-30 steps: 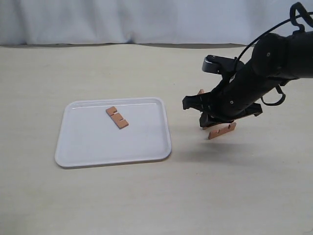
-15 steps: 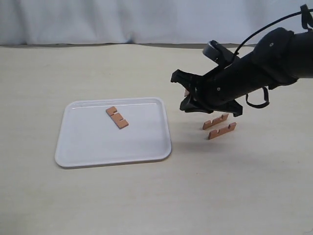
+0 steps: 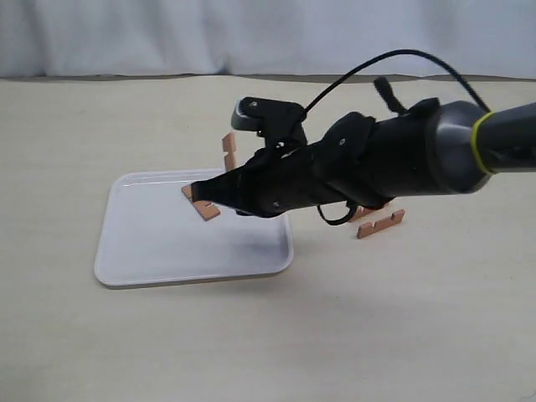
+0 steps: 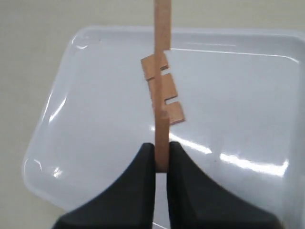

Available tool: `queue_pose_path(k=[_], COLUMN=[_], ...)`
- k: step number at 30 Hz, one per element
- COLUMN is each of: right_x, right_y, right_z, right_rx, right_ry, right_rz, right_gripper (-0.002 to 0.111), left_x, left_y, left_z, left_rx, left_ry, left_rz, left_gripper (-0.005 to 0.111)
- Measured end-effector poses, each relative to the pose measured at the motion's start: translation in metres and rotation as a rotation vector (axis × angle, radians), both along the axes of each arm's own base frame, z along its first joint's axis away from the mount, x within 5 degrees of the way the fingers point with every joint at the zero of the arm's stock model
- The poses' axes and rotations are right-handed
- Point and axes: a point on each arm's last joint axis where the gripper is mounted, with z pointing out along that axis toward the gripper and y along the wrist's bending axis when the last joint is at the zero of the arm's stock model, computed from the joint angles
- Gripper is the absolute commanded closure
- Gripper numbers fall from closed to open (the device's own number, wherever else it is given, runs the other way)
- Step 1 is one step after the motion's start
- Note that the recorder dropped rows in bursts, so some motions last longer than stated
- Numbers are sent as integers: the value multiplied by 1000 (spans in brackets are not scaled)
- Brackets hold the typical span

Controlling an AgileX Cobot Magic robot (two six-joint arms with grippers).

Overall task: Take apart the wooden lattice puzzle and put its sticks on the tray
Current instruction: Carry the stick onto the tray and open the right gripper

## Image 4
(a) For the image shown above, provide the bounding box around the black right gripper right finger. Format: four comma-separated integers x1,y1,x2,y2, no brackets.
166,142,283,229

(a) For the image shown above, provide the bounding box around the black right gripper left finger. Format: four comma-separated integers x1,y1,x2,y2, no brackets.
53,143,156,229

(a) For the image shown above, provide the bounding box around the white plastic tray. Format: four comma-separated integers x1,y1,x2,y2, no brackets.
22,26,305,229

